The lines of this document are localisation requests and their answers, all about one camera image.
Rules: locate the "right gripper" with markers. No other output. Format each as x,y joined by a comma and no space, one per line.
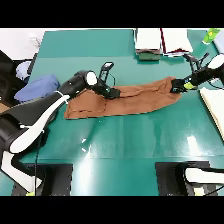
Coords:
182,85

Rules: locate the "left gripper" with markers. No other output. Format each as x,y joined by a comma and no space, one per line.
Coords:
108,91

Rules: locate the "brown garment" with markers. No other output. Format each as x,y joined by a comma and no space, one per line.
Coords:
133,100

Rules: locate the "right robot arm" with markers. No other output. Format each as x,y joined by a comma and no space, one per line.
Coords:
216,62

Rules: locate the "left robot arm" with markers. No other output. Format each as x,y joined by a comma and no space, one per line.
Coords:
36,116

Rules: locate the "cream garment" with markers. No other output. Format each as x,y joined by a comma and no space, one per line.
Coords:
215,106

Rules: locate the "dark garment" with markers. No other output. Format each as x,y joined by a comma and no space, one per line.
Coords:
149,55

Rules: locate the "white garment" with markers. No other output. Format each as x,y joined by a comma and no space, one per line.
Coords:
177,40
148,39

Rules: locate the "green item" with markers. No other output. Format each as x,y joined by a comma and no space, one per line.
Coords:
211,35

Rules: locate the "blue garment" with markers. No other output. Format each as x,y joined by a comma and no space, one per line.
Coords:
38,87

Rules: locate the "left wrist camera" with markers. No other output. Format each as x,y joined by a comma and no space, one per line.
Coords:
106,68

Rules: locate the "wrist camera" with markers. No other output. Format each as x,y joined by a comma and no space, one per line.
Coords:
196,63
106,68

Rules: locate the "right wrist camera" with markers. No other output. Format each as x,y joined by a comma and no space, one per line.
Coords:
196,63

